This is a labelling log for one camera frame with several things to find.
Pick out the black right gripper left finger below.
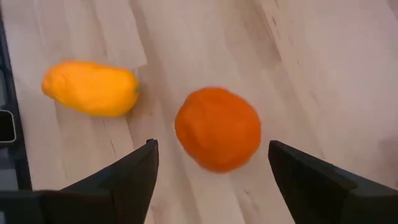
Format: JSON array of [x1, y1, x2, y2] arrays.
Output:
[[40, 139, 159, 224]]

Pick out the yellow mango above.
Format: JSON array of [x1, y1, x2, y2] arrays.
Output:
[[41, 60, 140, 118]]

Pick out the orange fruit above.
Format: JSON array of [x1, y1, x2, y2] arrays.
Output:
[[174, 86, 262, 174]]

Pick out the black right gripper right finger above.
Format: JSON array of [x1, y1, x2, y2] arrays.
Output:
[[268, 140, 398, 224]]

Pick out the dark rounded rectangular device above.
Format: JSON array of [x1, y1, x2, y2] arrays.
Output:
[[0, 110, 17, 145]]

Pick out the black aluminium table frame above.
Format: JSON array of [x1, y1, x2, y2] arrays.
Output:
[[0, 6, 33, 191]]

